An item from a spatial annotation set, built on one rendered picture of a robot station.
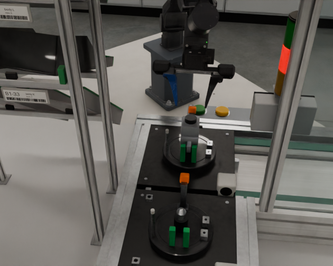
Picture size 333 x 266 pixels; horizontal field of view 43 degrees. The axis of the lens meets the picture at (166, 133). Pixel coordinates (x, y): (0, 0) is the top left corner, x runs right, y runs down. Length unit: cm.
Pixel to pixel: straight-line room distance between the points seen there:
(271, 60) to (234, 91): 206
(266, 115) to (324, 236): 37
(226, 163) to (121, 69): 76
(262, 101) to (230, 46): 294
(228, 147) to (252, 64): 242
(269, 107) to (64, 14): 42
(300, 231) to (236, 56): 268
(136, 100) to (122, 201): 57
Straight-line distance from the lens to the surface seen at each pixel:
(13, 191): 124
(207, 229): 90
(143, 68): 170
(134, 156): 113
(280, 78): 82
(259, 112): 85
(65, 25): 71
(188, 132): 102
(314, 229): 107
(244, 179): 114
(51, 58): 81
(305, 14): 73
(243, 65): 350
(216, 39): 388
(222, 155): 112
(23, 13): 73
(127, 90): 156
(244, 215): 100
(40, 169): 128
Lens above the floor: 171
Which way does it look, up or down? 39 degrees down
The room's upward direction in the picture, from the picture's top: straight up
